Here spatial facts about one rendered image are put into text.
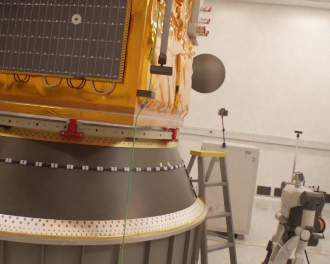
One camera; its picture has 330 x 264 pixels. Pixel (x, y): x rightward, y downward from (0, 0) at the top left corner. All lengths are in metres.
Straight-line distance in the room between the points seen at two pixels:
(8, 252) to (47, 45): 1.02
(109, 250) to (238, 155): 4.19
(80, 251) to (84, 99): 0.76
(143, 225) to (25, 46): 1.11
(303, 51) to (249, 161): 5.07
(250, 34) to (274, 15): 0.83
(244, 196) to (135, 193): 4.06
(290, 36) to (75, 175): 8.90
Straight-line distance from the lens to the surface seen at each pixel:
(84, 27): 1.78
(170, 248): 2.23
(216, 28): 10.22
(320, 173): 10.30
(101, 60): 1.71
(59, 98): 1.83
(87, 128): 2.01
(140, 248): 2.06
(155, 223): 2.08
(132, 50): 1.72
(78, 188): 1.95
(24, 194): 1.95
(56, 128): 2.00
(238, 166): 5.91
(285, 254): 3.17
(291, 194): 3.02
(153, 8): 1.83
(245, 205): 6.01
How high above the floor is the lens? 1.78
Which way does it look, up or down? 2 degrees down
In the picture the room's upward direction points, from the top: 6 degrees clockwise
